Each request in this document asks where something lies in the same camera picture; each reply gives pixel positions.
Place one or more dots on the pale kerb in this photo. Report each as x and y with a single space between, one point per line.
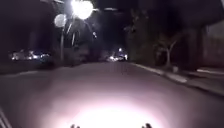
175 77

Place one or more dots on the pavement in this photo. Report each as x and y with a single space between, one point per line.
208 78

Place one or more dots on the street lamp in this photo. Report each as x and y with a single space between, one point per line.
62 43

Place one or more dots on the dark trees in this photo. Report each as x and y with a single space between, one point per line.
141 40

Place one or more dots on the bare tree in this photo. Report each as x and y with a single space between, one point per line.
169 50

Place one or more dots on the grey asphalt road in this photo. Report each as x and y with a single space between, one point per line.
106 86

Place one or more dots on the robot's own part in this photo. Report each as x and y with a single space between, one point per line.
146 126
75 126

